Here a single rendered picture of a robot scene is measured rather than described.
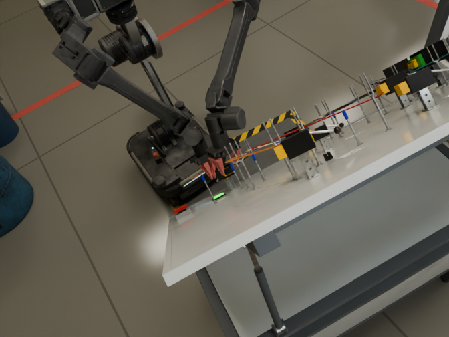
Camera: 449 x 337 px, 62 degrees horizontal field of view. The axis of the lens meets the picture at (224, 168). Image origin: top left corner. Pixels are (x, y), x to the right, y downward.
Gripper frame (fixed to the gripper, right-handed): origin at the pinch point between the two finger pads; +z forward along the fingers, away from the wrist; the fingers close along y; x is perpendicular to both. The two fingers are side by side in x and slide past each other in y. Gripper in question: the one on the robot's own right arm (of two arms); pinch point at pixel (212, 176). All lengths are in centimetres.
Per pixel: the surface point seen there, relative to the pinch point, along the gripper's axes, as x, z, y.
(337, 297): -42, 42, 6
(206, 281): 1.4, 35.3, -18.3
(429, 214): -33, 45, 63
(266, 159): 102, 27, 81
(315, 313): -41, 43, -2
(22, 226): 175, 4, -84
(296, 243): -10.3, 36.5, 17.2
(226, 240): -82, -7, -32
